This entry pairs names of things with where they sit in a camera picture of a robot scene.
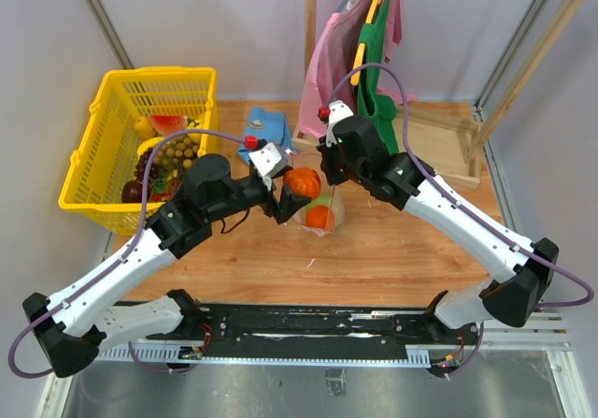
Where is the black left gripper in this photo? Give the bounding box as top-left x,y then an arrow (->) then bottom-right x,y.
206,166 -> 312,223

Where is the clear zip bag orange zipper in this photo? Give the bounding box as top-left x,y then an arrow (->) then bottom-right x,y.
283,153 -> 345,237

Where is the green cabbage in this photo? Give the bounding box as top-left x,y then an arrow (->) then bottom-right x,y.
306,195 -> 345,232

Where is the yellow bell pepper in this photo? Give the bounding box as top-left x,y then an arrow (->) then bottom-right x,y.
186,114 -> 205,129

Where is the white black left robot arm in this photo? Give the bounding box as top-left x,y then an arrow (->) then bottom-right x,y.
22,145 -> 309,378

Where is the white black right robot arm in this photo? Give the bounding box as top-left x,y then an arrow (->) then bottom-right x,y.
317,115 -> 559,343

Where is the green hanging shirt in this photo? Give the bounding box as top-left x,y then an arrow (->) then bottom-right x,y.
354,0 -> 403,155

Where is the blue cartoon print cloth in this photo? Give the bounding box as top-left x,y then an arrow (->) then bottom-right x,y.
237,107 -> 296,166

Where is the pink hanging shirt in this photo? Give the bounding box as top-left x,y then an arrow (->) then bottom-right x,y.
298,0 -> 403,137

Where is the green grape bunch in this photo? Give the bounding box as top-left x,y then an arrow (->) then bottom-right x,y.
153,137 -> 199,171

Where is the red cherry cluster with leaves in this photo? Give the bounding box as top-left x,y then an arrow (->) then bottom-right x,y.
148,176 -> 181,203

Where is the purple grape bunch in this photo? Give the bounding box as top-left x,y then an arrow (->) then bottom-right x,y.
135,147 -> 160,182

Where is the watermelon slice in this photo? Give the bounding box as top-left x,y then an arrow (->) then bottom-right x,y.
148,114 -> 188,136

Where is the yellow banana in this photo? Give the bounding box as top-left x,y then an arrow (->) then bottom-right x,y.
136,137 -> 163,155

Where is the dark red apple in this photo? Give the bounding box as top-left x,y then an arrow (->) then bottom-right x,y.
121,180 -> 143,204

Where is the yellow plastic basket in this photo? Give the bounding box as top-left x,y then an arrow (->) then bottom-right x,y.
58,66 -> 219,236

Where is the yellow lemon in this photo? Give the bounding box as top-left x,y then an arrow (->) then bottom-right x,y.
133,116 -> 156,140

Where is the yellow clothes hanger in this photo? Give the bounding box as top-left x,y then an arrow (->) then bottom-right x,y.
349,0 -> 391,87

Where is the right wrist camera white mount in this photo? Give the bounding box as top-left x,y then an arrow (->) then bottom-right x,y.
318,100 -> 354,148

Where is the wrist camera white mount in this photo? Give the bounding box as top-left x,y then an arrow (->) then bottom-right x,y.
318,100 -> 354,148
244,135 -> 290,191

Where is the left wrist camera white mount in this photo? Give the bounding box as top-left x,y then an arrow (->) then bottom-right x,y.
244,135 -> 290,191

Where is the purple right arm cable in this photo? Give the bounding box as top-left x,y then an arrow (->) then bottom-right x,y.
326,62 -> 595,307

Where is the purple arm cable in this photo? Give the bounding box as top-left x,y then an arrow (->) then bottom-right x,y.
326,62 -> 595,307
7,130 -> 249,380

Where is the wooden clothes rack frame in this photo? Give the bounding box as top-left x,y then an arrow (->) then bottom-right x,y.
292,0 -> 598,193

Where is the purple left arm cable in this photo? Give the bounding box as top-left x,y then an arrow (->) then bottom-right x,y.
7,130 -> 249,380

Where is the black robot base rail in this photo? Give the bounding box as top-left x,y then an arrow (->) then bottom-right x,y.
146,303 -> 483,378

